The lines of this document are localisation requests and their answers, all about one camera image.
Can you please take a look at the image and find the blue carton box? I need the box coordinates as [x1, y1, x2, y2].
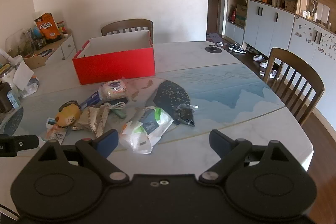
[79, 90, 104, 110]

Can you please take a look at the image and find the white paper sheet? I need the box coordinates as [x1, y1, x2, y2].
[13, 60, 34, 90]

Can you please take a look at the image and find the brown crinkled snack packet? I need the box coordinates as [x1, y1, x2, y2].
[71, 103, 112, 138]

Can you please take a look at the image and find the red cardboard box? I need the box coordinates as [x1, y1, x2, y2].
[72, 30, 156, 85]

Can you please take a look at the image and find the white side cabinet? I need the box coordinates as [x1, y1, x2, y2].
[24, 34, 77, 69]

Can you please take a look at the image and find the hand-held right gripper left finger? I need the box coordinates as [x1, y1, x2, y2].
[39, 129, 130, 183]

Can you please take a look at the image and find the yellow pouch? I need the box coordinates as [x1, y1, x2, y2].
[58, 100, 81, 128]

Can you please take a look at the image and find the white blue bread packet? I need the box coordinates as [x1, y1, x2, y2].
[100, 79, 129, 102]

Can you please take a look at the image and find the white blue marbled desktop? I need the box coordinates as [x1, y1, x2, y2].
[0, 41, 315, 216]

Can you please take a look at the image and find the small orange white packet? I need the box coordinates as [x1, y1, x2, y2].
[45, 117, 67, 142]

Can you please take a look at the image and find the black device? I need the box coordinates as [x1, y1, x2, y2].
[109, 97, 129, 106]

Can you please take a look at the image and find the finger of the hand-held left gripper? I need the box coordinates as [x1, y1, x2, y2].
[12, 134, 40, 153]

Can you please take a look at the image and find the dark sneaker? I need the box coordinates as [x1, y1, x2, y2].
[228, 43, 247, 54]

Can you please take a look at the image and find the crumpled clear plastic bag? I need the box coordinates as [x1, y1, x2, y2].
[21, 76, 40, 97]

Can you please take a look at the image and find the white green plastic bag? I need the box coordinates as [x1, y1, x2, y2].
[119, 106, 174, 155]

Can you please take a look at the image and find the black clear packet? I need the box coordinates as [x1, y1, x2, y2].
[172, 104, 199, 127]

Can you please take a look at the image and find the wooden slat-back chair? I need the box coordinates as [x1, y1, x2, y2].
[101, 19, 154, 44]
[263, 47, 325, 126]

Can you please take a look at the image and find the orange snack bag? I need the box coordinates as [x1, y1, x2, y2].
[35, 13, 62, 43]

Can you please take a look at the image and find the small light blue box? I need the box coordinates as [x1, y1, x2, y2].
[7, 90, 21, 109]

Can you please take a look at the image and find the round black desk socket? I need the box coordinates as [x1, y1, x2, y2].
[205, 44, 223, 54]

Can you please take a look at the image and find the white cable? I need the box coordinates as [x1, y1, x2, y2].
[104, 101, 126, 111]

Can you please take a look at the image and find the clear glass terrarium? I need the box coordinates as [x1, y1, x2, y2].
[5, 29, 37, 59]

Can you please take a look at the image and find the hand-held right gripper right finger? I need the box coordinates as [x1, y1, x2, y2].
[199, 129, 292, 184]

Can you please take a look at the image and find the white slipper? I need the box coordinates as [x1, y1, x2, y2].
[259, 70, 278, 79]

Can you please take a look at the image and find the white wood wall cabinet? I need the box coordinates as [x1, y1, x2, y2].
[223, 0, 336, 119]

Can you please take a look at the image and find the dark mug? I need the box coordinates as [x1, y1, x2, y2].
[0, 82, 13, 113]

